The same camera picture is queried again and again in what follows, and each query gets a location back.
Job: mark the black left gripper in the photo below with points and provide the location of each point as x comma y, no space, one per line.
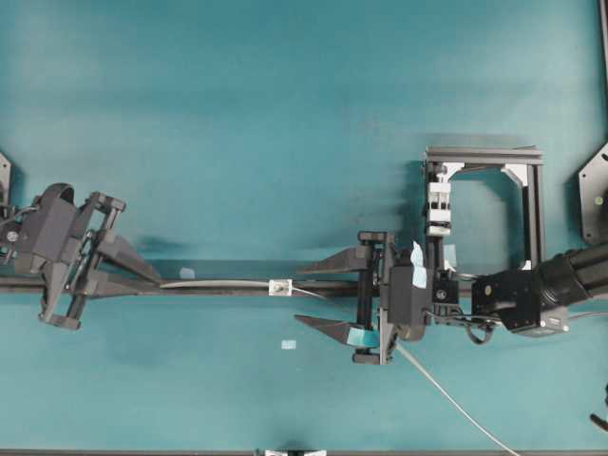
50,245

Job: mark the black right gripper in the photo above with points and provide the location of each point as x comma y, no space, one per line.
400,293

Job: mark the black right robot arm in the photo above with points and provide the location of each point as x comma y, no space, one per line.
530,315

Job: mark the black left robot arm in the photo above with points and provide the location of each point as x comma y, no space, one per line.
10,227

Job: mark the silver metal fitting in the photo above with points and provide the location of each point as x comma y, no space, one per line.
280,287

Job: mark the small white tape patch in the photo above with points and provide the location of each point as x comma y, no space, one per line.
288,345

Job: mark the white clamp block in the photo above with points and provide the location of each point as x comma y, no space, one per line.
438,214

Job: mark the clear tape patch on rail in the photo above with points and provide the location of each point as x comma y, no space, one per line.
187,273

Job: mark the long black aluminium rail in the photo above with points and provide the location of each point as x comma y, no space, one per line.
214,290

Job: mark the black aluminium square frame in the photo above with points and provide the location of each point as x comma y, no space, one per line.
496,207

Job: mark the white bracket at bottom edge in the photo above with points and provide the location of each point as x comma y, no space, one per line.
293,452

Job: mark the black bottom edge rail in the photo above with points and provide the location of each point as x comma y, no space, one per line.
252,452

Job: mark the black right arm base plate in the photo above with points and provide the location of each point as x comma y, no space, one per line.
593,198

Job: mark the black right edge post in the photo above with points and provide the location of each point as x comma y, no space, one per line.
603,37

